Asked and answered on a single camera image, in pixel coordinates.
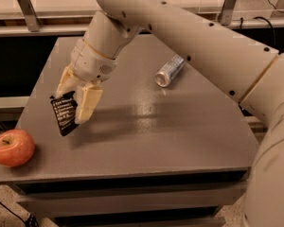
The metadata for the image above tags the grey drawer cabinet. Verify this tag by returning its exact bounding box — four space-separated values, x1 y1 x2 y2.
0 35 257 227

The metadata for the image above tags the black cable on floor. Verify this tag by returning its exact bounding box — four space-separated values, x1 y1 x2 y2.
0 195 39 227

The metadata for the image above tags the left metal bracket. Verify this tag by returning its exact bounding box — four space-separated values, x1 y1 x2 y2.
17 0 41 32

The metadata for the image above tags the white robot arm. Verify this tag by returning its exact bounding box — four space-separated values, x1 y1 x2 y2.
56 0 284 227

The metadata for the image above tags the black rxbar chocolate wrapper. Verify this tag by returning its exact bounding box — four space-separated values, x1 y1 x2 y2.
50 91 78 136

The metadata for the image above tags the right metal bracket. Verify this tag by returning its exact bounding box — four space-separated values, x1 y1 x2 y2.
218 0 237 26

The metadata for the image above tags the red apple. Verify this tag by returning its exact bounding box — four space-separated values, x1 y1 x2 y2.
0 130 35 167

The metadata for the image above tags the black cable on wall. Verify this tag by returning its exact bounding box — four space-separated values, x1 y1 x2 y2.
238 15 277 45

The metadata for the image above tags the metal bracket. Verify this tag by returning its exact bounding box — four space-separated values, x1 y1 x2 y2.
17 0 41 32
218 0 237 26

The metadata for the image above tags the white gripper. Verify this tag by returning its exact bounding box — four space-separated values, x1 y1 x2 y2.
55 39 116 124

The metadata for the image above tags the silver drink can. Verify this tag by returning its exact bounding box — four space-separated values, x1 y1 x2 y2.
154 55 185 87

